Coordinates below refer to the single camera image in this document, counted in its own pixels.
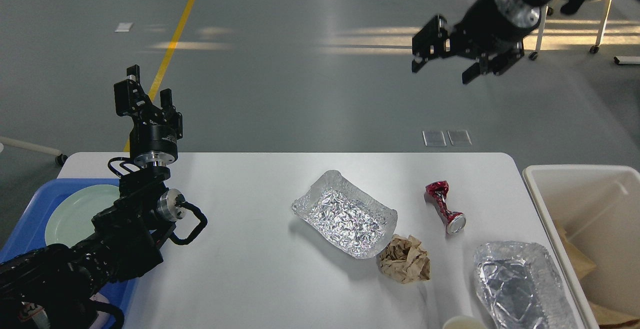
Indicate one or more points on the white leg with caster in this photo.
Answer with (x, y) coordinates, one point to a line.
(60, 157)

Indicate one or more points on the pink mug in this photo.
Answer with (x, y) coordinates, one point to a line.
(102, 318)

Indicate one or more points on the brown paper in bin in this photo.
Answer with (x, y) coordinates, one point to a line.
(613, 319)

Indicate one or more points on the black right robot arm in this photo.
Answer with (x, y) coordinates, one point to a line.
(491, 33)

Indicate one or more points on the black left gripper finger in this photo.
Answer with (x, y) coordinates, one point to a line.
(170, 116)
(130, 99)

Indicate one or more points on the crumpled brown paper ball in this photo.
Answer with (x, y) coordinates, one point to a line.
(405, 260)

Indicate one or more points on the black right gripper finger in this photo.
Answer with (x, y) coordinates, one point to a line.
(498, 65)
(430, 43)

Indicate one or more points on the white chair on casters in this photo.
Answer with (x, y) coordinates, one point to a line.
(559, 31)

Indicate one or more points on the brown paper bag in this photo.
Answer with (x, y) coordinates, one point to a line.
(581, 264)

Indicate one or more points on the blue plastic tray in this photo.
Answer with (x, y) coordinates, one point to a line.
(30, 219)

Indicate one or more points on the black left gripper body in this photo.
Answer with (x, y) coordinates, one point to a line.
(154, 145)

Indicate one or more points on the crushed red soda can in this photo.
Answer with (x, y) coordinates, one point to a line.
(454, 221)

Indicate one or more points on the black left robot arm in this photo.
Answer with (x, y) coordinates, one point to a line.
(165, 213)

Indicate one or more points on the white cup bottom edge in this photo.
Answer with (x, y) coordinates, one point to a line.
(463, 322)

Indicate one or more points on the foil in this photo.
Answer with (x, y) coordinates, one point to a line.
(520, 287)

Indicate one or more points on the white plastic bin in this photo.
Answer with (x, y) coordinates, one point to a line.
(598, 206)

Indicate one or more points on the light green plate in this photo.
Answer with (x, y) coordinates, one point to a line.
(71, 221)

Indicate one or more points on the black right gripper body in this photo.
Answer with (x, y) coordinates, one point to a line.
(495, 29)

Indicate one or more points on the white bar on floor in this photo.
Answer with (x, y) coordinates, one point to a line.
(622, 60)

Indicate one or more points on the white paper on floor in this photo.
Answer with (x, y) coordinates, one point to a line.
(124, 27)

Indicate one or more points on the aluminium foil tray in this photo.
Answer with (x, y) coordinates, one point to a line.
(346, 216)

